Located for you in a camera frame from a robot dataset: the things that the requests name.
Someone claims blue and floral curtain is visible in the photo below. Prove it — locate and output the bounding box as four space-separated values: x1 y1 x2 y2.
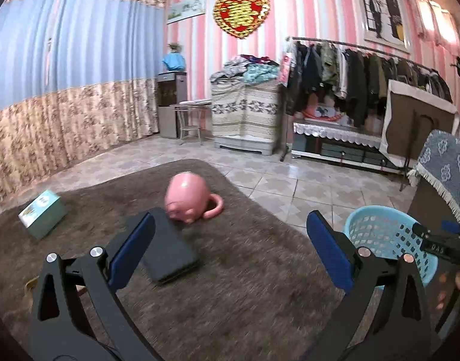
0 0 166 200

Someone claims low tv cabinet lace cover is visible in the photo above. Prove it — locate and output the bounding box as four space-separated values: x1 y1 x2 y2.
291 120 404 175

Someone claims pile of folded clothes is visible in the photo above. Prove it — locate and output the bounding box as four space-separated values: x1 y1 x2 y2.
209 55 279 85

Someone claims landscape wall picture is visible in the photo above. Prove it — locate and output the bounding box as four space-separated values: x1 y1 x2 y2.
166 0 206 24

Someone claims red gold heart wall decoration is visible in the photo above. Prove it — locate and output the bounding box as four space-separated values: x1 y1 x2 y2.
213 0 271 39

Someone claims cabinet with patterned cover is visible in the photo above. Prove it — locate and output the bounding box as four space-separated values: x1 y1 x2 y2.
211 79 282 156

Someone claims framed couple wall picture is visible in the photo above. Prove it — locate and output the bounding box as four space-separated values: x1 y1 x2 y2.
358 0 410 55

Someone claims black rectangular case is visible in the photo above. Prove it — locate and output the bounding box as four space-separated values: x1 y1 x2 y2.
105 206 201 285

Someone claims covered television back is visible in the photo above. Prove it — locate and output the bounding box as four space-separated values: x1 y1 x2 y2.
379 80 460 169

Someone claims blue patterned fringed cloth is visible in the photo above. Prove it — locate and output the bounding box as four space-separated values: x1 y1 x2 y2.
407 130 460 223

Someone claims blue cover on dispenser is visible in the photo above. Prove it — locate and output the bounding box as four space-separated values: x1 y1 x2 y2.
163 52 186 72

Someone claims dark brown sofa side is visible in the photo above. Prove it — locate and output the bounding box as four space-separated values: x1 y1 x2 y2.
408 179 460 333

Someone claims grey water dispenser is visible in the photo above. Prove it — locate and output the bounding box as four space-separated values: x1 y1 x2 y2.
157 71 187 139

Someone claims small metal stool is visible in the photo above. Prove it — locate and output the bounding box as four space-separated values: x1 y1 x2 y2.
175 100 212 145

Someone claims clothes rack with dark garments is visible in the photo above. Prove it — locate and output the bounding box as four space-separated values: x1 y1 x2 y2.
280 41 452 129

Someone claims brown shaggy table cover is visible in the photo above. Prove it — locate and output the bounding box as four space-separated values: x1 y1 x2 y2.
0 160 342 360

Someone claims green white tissue box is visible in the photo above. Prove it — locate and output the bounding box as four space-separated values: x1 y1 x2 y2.
18 190 67 240

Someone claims pink ceramic mug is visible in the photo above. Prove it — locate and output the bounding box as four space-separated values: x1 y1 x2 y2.
165 171 224 224

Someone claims light blue plastic trash basket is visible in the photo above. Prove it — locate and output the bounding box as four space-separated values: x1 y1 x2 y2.
343 205 438 287

